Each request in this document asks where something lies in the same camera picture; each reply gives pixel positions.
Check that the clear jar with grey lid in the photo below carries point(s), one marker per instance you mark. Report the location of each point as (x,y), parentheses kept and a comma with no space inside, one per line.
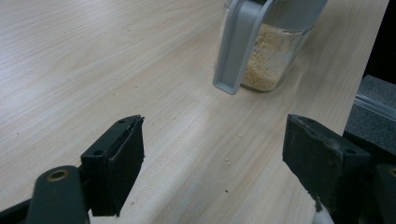
(239,40)

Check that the metal floor rail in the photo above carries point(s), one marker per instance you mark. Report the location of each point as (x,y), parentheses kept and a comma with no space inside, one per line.
(376,105)

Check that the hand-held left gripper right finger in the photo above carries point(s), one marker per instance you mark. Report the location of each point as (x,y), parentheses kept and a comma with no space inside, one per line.
(323,161)

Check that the clear jar of grains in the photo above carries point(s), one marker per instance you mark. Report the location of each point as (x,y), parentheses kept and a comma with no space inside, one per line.
(267,62)

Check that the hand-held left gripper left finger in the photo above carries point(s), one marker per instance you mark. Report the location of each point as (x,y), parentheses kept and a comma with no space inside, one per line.
(120,161)

